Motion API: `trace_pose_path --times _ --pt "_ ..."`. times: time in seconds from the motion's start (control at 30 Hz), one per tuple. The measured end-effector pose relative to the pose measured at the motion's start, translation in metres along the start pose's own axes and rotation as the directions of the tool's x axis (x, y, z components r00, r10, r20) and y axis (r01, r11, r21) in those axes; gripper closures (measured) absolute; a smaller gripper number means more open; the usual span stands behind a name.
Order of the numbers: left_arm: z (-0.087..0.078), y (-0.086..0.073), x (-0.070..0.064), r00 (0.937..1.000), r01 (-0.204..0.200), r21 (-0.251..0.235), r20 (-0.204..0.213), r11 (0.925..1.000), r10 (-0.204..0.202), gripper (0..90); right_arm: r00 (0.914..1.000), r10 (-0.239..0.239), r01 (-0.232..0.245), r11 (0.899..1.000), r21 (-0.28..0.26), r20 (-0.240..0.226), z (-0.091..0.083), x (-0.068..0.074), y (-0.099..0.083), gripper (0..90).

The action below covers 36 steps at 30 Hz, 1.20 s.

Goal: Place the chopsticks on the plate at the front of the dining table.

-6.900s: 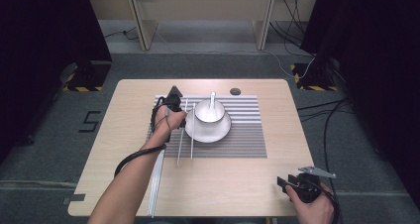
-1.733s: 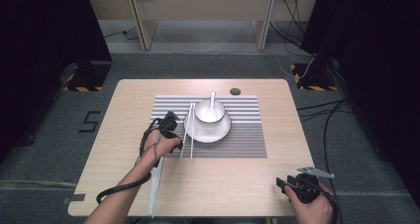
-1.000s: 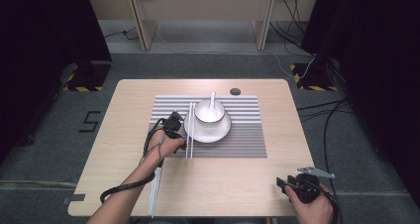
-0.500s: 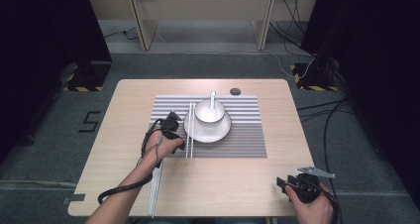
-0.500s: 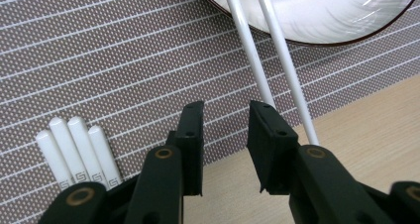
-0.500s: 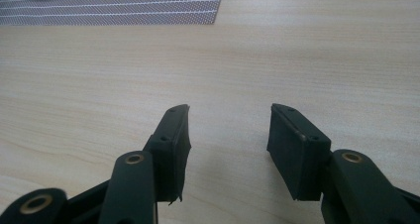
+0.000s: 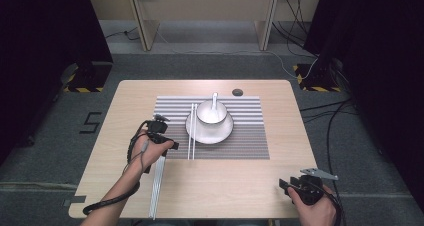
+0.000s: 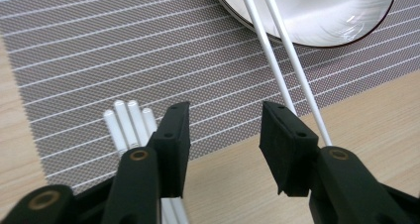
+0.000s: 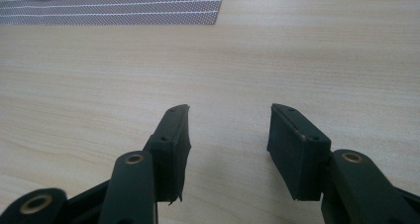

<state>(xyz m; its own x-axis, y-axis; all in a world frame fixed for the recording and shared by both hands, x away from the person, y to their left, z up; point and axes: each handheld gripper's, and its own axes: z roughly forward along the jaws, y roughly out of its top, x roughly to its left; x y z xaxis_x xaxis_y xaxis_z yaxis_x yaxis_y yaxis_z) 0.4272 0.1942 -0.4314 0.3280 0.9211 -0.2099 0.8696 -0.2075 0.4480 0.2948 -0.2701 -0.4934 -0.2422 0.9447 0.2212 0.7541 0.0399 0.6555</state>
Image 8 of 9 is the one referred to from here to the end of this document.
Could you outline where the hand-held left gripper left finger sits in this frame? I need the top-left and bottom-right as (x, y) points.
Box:
(100, 101), (192, 224)

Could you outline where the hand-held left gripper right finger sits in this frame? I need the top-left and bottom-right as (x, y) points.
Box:
(259, 101), (414, 224)

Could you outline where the white dark-rimmed plate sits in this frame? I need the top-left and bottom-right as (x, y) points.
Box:
(209, 0), (399, 50)

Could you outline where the grey striped woven placemat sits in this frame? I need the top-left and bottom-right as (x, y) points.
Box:
(0, 0), (420, 193)

